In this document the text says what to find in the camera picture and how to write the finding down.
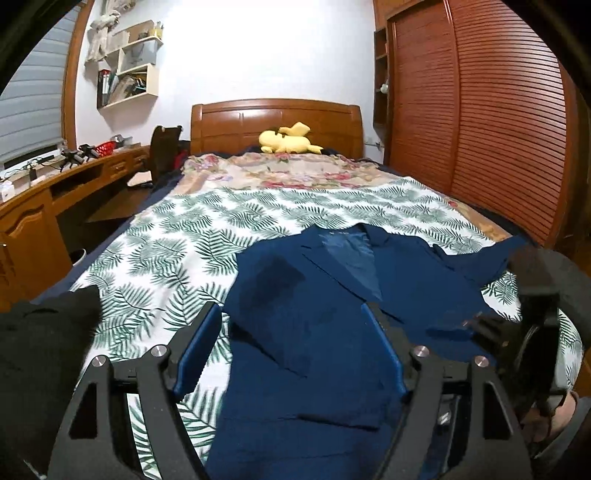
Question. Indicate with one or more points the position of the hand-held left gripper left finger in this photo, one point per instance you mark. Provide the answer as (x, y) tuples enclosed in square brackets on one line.
[(198, 350)]

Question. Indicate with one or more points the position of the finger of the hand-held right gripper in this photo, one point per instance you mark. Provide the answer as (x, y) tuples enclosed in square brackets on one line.
[(489, 334)]

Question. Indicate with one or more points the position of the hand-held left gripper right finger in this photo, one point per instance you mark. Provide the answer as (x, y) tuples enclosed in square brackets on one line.
[(388, 350)]

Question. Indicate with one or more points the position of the navy blue coat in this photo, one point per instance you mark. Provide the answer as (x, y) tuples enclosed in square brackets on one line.
[(323, 332)]

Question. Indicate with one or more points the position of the person's right forearm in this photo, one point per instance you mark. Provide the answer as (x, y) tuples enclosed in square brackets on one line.
[(572, 443)]

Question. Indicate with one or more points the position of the person's right hand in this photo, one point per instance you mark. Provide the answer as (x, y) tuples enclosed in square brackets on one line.
[(556, 417)]

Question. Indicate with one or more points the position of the grey fleece cloth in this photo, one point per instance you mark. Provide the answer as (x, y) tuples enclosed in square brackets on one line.
[(575, 286)]

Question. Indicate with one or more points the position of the leaf print bedsheet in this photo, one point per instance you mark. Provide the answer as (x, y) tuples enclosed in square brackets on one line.
[(184, 230)]

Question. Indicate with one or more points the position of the black cloth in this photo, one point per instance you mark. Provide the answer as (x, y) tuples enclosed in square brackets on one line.
[(41, 360)]

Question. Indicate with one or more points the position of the white paper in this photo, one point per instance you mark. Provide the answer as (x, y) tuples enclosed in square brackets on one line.
[(138, 181)]

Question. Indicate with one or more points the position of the red cloth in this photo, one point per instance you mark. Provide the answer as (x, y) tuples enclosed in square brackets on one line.
[(180, 161)]

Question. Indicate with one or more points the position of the wooden slatted wardrobe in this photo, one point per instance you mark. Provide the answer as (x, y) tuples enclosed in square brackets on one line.
[(485, 115)]

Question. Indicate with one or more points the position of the floral blanket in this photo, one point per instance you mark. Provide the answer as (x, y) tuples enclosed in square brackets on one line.
[(286, 173)]

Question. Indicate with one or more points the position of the dark chair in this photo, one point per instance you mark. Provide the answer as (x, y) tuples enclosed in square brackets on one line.
[(161, 147)]

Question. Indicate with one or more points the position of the wooden desk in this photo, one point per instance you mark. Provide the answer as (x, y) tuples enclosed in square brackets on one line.
[(32, 217)]

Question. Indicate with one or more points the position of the red basket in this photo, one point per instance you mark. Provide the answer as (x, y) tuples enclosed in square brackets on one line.
[(105, 148)]

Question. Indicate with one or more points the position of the yellow plush toy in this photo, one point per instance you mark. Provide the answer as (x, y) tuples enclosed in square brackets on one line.
[(286, 141)]

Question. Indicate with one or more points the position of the black device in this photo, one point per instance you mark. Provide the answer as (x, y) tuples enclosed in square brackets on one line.
[(76, 157)]

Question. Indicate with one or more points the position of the wooden bed headboard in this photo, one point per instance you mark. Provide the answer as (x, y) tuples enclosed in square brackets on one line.
[(240, 120)]

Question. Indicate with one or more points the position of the grey window blind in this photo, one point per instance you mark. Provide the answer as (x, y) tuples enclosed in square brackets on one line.
[(32, 101)]

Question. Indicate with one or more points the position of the white hanging stuffed toy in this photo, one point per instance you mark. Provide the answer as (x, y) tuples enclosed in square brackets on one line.
[(101, 32)]

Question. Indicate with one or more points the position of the white wall shelf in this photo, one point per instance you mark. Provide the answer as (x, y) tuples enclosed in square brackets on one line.
[(138, 78)]

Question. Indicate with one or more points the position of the wooden window frame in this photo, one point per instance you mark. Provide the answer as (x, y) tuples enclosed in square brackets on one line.
[(74, 83)]

